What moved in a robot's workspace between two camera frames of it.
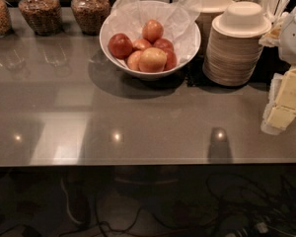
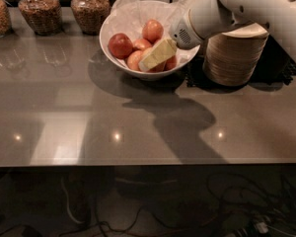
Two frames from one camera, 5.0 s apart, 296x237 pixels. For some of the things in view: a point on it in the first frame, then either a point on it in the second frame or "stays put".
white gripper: (295, 39) to (184, 33)
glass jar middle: (40, 9) stays put
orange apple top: (152, 31) stays put
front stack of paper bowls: (234, 43) stays put
